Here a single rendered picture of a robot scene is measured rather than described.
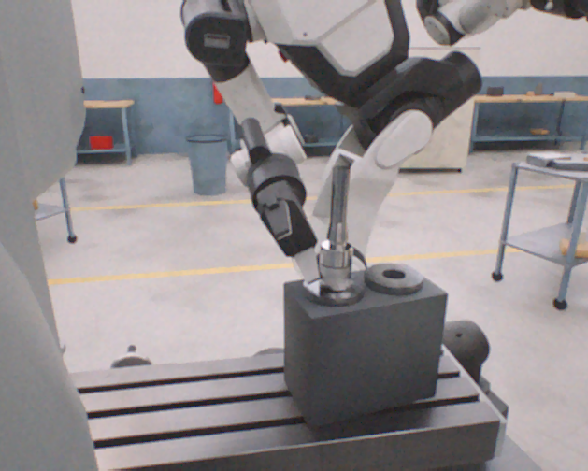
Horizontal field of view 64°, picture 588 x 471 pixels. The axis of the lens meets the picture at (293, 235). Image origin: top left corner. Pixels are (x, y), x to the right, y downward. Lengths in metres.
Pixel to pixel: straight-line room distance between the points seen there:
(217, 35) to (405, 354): 0.64
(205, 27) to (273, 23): 0.12
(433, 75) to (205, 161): 4.50
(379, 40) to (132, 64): 7.37
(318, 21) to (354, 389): 0.62
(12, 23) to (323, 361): 0.52
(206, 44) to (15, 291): 0.80
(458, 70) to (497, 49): 8.42
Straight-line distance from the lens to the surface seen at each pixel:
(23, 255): 0.26
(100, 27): 8.29
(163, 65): 8.15
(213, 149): 5.39
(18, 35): 0.43
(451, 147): 6.79
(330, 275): 0.67
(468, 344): 1.40
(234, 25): 0.95
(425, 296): 0.72
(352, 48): 0.95
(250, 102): 1.03
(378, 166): 1.02
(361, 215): 1.06
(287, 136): 0.81
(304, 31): 0.91
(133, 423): 0.80
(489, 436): 0.84
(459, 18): 1.14
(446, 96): 1.09
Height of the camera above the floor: 1.45
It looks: 20 degrees down
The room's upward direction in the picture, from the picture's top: straight up
